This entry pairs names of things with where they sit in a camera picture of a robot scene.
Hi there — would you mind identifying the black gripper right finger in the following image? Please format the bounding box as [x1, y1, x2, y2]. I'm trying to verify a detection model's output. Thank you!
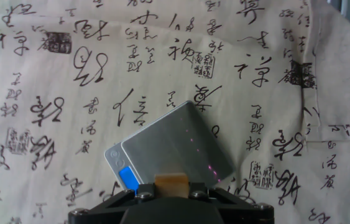
[188, 182, 275, 224]

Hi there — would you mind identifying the beige calligraphy print cloth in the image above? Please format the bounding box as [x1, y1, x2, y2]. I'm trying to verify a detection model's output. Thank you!
[0, 0, 350, 224]

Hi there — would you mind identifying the silver digital pocket scale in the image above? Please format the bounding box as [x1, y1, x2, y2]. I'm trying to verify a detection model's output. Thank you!
[103, 100, 236, 192]

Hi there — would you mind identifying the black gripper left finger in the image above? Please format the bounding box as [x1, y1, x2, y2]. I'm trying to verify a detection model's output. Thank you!
[67, 182, 157, 224]

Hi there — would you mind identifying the small wooden block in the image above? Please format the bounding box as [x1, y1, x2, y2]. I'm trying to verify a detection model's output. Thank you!
[154, 172, 190, 199]

